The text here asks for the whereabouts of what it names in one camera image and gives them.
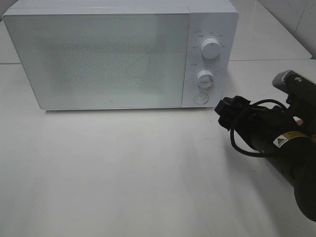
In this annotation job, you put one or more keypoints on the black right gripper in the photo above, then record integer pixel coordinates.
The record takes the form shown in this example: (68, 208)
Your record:
(278, 127)

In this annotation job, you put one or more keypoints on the round microwave door button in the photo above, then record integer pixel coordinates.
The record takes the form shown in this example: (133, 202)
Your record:
(201, 98)

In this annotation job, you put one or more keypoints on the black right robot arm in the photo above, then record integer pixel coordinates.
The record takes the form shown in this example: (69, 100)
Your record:
(296, 165)

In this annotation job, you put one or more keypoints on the white lower microwave knob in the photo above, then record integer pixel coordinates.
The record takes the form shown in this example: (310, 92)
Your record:
(205, 79)

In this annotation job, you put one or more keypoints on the white microwave knob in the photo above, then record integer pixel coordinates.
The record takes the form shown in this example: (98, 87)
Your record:
(210, 47)
(205, 79)

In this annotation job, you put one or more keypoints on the white upper microwave knob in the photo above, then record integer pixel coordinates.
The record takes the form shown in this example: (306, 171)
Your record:
(210, 47)

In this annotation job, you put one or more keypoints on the white microwave oven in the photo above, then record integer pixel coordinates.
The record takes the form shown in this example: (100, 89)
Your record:
(201, 25)

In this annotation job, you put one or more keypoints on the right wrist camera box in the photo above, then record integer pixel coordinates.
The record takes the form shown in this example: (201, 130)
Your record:
(294, 84)

